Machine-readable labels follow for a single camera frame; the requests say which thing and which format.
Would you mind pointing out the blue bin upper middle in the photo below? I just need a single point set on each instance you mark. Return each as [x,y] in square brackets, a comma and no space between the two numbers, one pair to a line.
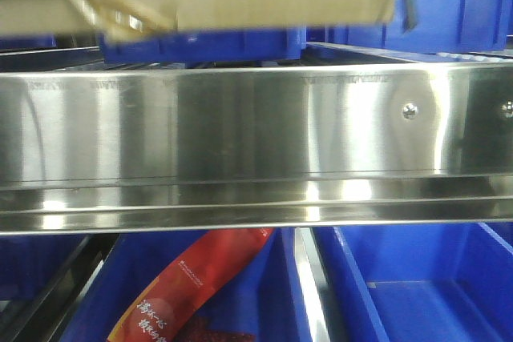
[219,46]

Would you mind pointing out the blue bin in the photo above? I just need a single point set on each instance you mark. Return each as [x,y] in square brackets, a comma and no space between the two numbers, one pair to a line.
[219,46]
[264,300]
[420,282]
[432,26]

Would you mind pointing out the red snack bag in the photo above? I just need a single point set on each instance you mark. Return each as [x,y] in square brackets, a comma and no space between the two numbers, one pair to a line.
[187,283]

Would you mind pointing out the blue bin lower middle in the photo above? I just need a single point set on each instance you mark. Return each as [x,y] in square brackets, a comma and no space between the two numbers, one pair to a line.
[264,300]

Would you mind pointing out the steel divider strip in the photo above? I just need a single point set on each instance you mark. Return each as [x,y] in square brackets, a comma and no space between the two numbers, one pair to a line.
[314,285]

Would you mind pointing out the blue bin lower right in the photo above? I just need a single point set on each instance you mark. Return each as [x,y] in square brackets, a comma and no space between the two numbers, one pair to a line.
[420,282]

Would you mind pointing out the blue bin upper right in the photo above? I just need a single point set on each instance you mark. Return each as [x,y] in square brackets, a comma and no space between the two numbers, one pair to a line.
[432,26]

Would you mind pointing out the stainless steel shelf rail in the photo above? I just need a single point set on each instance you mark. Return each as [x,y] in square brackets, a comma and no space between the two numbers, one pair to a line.
[153,150]

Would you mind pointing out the left rail screw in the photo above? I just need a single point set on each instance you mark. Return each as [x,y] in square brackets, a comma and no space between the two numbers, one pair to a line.
[410,111]

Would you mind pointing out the rail screw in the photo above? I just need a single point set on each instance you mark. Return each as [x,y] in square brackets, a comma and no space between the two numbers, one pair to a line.
[506,109]
[410,111]

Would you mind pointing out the right rail screw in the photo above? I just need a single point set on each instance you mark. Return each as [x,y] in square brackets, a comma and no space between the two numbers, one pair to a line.
[506,109]

